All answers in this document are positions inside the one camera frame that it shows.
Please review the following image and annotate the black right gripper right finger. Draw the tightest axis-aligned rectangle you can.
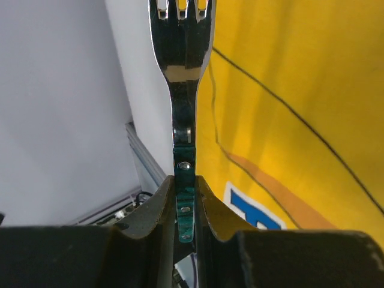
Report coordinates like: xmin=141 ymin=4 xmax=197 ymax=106
xmin=195 ymin=176 xmax=383 ymax=287

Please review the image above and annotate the yellow cartoon placemat cloth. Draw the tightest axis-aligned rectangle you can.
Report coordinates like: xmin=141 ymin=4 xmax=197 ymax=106
xmin=197 ymin=1 xmax=383 ymax=241

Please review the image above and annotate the aluminium rail frame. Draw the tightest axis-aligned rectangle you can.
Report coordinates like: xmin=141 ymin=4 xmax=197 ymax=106
xmin=69 ymin=122 xmax=166 ymax=226

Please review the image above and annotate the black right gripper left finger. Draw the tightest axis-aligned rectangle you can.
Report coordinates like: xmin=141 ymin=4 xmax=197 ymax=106
xmin=1 ymin=176 xmax=175 ymax=287

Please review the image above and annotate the green handled fork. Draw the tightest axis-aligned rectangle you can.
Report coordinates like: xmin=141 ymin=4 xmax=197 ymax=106
xmin=148 ymin=0 xmax=216 ymax=243

